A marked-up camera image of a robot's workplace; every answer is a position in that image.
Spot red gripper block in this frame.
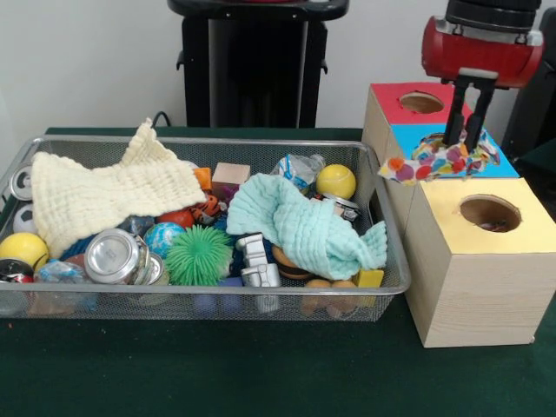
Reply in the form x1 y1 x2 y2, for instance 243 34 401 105
420 16 545 150

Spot colourful polka dot cloth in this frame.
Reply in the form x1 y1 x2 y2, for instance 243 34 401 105
377 128 501 187

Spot shallow clear mesh bin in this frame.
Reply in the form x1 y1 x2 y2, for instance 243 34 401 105
0 135 413 323

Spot wooden box with three holes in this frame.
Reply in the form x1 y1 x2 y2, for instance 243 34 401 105
362 81 556 348

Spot black stand bar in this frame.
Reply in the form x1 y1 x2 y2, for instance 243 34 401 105
501 7 556 153

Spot dark green neighbour table cloth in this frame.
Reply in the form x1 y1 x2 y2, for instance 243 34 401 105
519 137 556 183

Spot yellow tennis ball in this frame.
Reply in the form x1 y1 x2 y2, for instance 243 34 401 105
315 163 357 201

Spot mint green muslin cloth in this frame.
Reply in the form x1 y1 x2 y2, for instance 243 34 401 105
226 172 388 281

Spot plain wooden cube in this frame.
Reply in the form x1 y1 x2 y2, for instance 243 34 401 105
211 162 252 196

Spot silver toy robot figure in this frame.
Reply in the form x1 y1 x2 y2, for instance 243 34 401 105
235 233 282 288

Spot green spiky rubber ball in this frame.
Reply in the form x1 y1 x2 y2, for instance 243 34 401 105
163 225 235 287

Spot blue globe ball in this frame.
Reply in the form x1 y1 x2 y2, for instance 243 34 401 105
142 222 187 260

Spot cream muslin cloth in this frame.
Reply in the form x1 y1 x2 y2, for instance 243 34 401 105
30 116 208 261

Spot silver metal can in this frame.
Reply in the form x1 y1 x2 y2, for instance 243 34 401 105
84 228 151 286

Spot yellow smiley ball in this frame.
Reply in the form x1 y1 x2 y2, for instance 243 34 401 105
0 232 50 273

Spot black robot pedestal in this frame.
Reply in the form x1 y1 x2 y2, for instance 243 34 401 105
167 0 351 129

